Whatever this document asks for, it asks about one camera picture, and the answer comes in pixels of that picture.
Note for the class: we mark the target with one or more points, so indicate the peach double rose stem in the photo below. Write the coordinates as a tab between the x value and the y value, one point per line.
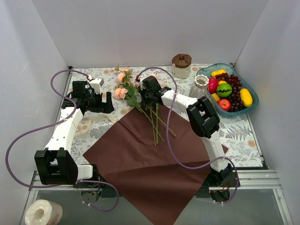
130	97

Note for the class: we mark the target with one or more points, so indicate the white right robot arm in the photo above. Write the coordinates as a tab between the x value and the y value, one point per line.
202	116

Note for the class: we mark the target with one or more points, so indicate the green toy watermelon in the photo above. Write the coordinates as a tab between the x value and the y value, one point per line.
224	90

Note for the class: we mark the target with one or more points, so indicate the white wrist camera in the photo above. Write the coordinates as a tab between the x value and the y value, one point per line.
96	85
138	82

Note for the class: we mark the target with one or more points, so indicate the dark purple grape bunch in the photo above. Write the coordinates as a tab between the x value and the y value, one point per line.
234	98

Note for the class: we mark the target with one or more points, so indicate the yellow mango right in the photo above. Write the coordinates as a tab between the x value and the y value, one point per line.
246	97

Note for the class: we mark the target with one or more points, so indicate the floral patterned table mat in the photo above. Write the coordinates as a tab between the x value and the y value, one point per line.
236	133

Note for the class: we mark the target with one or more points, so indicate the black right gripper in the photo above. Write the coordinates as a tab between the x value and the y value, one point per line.
144	93

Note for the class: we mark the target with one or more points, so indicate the small yellow lemon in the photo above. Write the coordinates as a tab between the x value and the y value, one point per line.
216	97

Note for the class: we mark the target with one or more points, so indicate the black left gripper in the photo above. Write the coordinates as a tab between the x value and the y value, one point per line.
103	106

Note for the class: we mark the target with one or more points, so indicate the red dragon fruit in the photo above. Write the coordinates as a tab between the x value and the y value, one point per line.
212	85

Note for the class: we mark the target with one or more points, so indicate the red apple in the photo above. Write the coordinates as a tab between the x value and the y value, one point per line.
225	104

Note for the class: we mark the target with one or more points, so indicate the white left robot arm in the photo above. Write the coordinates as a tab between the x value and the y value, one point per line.
55	164

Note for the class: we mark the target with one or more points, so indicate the white toilet paper roll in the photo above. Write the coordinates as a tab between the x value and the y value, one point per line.
43	212

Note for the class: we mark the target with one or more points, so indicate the white ribbed ceramic vase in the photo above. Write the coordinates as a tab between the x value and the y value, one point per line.
199	87

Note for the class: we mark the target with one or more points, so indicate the peach rose stem with bud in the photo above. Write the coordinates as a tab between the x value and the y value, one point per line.
124	78

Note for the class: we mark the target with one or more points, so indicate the aluminium frame rail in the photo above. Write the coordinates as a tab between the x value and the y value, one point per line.
258	201

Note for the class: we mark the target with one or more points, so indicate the cream ribbon gold lettering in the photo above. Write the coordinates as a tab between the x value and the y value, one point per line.
82	129

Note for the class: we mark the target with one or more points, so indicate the pink artificial flower bunch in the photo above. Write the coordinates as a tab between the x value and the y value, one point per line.
151	114

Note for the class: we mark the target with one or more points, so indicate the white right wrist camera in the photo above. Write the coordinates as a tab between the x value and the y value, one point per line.
138	82

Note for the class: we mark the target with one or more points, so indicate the yellow fruit back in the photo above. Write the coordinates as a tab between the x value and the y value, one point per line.
218	72

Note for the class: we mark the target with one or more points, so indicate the red paper bouquet wrap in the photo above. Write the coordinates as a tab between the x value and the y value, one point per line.
158	180

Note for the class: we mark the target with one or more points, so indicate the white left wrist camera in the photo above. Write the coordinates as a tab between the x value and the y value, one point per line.
96	85

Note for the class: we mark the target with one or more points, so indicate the brown and white jar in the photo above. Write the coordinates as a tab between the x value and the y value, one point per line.
181	65

